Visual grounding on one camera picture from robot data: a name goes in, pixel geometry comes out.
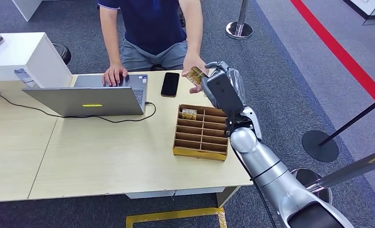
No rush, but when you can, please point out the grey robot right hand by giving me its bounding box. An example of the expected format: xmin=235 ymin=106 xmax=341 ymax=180
xmin=201 ymin=61 xmax=247 ymax=108

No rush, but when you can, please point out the person's left hand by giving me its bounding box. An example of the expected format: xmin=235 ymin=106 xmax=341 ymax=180
xmin=181 ymin=54 xmax=210 ymax=95

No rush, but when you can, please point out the person's right hand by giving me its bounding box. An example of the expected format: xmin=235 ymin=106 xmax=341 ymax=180
xmin=101 ymin=63 xmax=129 ymax=87

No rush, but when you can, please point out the wooden card organizer box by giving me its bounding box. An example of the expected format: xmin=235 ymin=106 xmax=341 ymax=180
xmin=172 ymin=104 xmax=229 ymax=162

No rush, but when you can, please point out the person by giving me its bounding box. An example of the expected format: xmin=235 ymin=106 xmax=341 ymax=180
xmin=97 ymin=0 xmax=210 ymax=95

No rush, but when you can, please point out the black smartphone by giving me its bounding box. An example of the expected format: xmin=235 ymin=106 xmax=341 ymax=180
xmin=160 ymin=72 xmax=180 ymax=97

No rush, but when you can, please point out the silver laptop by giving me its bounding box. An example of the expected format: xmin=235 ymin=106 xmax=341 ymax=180
xmin=21 ymin=74 xmax=149 ymax=118

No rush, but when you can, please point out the small chrome stanchion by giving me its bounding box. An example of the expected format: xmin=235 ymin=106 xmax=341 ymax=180
xmin=225 ymin=0 xmax=254 ymax=40

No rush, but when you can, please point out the white cabinet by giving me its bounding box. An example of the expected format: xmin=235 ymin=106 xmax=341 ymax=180
xmin=0 ymin=32 xmax=73 ymax=89

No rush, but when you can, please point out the clear label on cabinet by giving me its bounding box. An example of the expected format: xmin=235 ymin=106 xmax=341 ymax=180
xmin=14 ymin=68 xmax=39 ymax=88

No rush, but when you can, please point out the black stanchion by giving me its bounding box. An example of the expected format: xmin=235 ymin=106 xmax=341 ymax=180
xmin=301 ymin=92 xmax=375 ymax=163

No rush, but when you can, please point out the red barrier belt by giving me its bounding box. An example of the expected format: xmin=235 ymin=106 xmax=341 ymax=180
xmin=290 ymin=0 xmax=375 ymax=115

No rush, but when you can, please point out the white furniture block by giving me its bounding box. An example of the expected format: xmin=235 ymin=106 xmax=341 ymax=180
xmin=11 ymin=0 xmax=44 ymax=22

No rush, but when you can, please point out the large chrome stanchion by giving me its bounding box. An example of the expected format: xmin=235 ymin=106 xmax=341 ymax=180
xmin=290 ymin=146 xmax=375 ymax=205

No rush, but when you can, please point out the white counter with glass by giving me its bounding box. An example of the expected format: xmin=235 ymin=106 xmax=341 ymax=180
xmin=343 ymin=0 xmax=375 ymax=26

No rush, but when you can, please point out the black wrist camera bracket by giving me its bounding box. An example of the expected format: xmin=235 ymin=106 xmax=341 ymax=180
xmin=206 ymin=71 xmax=246 ymax=123

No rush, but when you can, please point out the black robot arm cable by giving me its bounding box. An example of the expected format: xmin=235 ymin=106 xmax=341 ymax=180
xmin=227 ymin=119 xmax=282 ymax=228

